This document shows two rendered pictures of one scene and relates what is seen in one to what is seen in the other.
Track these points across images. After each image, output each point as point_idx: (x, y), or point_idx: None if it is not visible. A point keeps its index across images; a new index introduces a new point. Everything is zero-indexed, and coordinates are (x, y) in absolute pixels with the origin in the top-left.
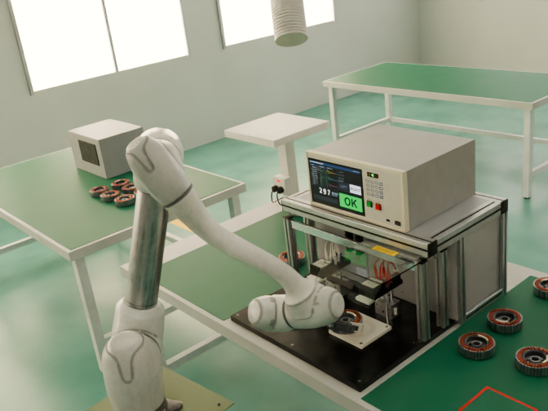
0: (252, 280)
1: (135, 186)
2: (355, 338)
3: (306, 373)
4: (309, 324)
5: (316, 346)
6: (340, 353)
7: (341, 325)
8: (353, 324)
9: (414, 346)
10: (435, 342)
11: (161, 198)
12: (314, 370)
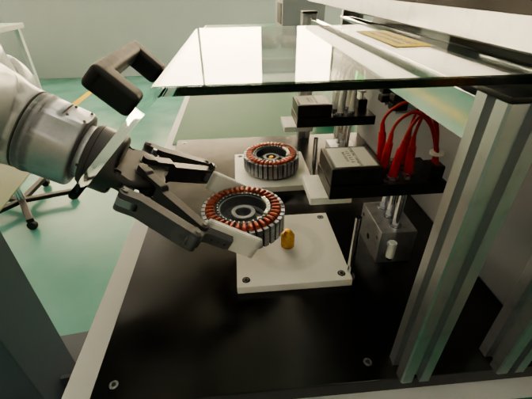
0: (267, 119)
1: None
2: (251, 263)
3: (111, 277)
4: None
5: None
6: (193, 275)
7: (155, 216)
8: (221, 229)
9: (358, 376)
10: (440, 396)
11: None
12: (127, 279)
